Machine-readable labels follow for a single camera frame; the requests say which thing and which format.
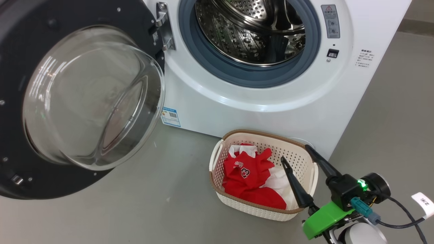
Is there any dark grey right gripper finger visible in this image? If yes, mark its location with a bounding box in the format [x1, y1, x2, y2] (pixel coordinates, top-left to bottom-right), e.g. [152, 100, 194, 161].
[305, 145, 342, 186]
[280, 157, 320, 213]

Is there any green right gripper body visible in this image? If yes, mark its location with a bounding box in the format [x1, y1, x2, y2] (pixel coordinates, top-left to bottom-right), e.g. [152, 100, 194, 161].
[302, 201, 355, 241]

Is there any white and red garment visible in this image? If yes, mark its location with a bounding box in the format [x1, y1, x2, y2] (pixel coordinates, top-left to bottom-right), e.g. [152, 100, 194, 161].
[260, 165, 299, 210]

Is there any red jersey with white print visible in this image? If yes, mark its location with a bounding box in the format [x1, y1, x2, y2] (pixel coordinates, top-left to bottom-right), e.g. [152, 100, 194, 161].
[222, 144, 287, 210]

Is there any black glass washing machine door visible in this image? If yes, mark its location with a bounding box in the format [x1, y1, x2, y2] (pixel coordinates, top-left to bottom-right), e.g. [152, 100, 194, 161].
[0, 0, 166, 200]

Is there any cream perforated laundry basket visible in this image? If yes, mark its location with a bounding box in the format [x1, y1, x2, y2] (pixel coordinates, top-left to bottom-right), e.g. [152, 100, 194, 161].
[209, 129, 319, 222]

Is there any white front-load washing machine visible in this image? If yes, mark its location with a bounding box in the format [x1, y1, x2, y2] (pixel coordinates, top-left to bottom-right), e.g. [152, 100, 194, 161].
[142, 0, 412, 160]

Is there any grey rubber door gasket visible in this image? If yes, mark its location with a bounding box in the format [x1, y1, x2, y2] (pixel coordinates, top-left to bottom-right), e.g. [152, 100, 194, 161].
[178, 0, 321, 88]

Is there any silver door hinge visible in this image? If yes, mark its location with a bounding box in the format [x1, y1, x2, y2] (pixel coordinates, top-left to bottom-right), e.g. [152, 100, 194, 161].
[156, 2, 176, 51]

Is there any grey warning sticker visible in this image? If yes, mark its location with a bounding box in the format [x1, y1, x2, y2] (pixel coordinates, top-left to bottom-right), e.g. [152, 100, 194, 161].
[321, 4, 341, 39]

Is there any blue white energy label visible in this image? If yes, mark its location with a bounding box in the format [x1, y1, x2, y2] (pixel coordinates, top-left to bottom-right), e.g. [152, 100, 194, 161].
[161, 107, 181, 128]

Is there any steel perforated washer drum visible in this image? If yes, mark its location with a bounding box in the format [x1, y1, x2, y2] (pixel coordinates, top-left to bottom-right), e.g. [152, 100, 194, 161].
[195, 0, 306, 67]

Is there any teal right cable connector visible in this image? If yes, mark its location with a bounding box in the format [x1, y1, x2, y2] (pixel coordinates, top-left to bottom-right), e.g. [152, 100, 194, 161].
[350, 197, 381, 225]

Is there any black right connector cable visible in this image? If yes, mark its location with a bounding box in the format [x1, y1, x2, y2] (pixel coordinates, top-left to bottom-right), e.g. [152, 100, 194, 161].
[375, 217, 426, 229]

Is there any black right camera cable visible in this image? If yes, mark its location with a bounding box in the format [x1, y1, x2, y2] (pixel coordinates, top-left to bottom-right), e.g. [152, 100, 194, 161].
[385, 195, 428, 244]

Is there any white cable tag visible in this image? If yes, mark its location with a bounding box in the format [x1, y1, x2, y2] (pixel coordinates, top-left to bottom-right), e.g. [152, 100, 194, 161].
[411, 192, 434, 220]

